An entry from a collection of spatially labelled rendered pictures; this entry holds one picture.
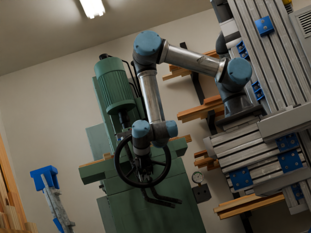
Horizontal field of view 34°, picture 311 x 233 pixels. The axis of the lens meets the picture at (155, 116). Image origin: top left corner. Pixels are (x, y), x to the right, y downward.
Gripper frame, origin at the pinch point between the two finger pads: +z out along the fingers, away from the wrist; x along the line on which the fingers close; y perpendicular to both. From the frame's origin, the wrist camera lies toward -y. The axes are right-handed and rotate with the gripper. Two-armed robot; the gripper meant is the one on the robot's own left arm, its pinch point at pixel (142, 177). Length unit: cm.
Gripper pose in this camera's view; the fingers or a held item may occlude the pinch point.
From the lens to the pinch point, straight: 239.2
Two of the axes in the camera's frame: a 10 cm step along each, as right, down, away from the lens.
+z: 0.2, 7.4, 6.7
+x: 9.7, -1.9, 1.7
